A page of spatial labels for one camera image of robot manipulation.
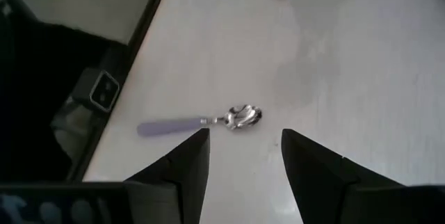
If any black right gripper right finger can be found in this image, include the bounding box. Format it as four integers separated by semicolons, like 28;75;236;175
280;128;406;224

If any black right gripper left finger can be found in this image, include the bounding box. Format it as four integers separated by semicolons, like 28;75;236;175
122;128;212;224

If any purple-handled teaspoon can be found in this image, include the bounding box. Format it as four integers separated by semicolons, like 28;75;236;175
136;104;263;138

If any black camera box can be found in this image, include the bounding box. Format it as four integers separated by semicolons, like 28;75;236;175
70;66;121;114

